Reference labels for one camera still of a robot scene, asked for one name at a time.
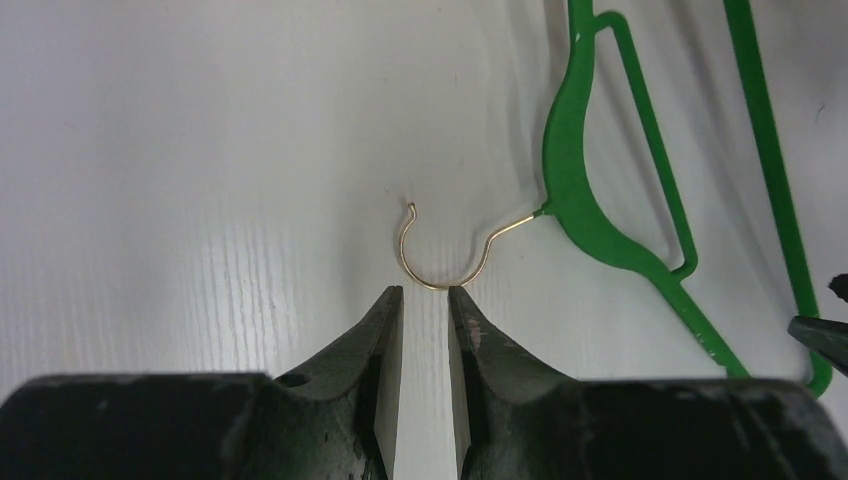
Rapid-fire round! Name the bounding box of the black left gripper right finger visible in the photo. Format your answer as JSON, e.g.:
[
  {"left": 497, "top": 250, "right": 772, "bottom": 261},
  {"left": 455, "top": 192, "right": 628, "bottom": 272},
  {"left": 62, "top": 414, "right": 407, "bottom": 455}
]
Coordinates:
[{"left": 447, "top": 287, "right": 847, "bottom": 479}]

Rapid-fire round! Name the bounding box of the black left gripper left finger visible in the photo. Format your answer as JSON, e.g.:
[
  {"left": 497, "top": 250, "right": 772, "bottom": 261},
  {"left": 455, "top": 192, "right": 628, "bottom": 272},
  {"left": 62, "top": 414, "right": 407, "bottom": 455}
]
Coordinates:
[{"left": 1, "top": 286, "right": 404, "bottom": 479}]

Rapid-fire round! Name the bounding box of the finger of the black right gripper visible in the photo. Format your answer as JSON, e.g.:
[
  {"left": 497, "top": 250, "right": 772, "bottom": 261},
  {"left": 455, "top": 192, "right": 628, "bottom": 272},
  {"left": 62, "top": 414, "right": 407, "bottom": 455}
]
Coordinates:
[{"left": 786, "top": 272, "right": 848, "bottom": 379}]

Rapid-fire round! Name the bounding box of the green wire hanger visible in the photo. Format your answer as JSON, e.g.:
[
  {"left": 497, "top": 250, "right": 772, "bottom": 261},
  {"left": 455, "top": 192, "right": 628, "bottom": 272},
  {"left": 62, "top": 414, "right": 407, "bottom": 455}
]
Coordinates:
[{"left": 397, "top": 0, "right": 835, "bottom": 400}]

